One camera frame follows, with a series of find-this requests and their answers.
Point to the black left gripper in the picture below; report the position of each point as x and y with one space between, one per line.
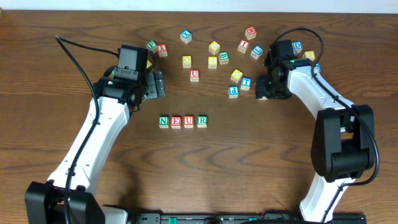
154 84

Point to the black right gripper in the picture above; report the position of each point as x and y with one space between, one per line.
262 88

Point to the green N block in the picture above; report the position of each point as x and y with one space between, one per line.
164 122

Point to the red E block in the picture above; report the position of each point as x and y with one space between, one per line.
175 122

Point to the red U block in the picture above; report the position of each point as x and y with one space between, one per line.
194 75
188 121

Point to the blue P block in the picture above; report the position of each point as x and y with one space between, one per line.
233 92

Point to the green R block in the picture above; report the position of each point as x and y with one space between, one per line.
202 121

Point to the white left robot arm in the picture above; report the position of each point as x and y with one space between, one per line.
68 195

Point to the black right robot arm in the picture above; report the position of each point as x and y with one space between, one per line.
344 152

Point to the yellow block far left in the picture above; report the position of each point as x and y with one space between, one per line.
149 64

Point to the blue T block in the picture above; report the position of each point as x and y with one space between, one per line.
246 83

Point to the blue L block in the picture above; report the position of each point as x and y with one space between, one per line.
256 52

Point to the red Y block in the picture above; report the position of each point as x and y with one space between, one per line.
162 50

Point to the yellow block centre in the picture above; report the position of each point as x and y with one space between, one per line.
236 75

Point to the yellow O block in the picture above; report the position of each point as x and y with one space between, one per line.
187 61

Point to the green F block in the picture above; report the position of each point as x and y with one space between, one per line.
152 46

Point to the blue D block rear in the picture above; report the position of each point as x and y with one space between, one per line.
297 47

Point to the blue d block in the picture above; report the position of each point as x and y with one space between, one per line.
318 66
297 47

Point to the yellow block right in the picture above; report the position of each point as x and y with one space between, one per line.
310 55

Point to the blue D block front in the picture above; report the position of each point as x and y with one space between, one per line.
318 66

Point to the red H block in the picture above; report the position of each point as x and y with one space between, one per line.
250 32

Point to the blue X block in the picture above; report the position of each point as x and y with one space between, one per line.
186 36

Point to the green B block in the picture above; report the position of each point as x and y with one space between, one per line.
223 57

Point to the yellow block beside B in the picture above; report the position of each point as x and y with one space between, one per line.
212 62

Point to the yellow block rear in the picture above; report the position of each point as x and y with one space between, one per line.
214 47

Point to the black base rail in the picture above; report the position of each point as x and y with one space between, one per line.
217 218

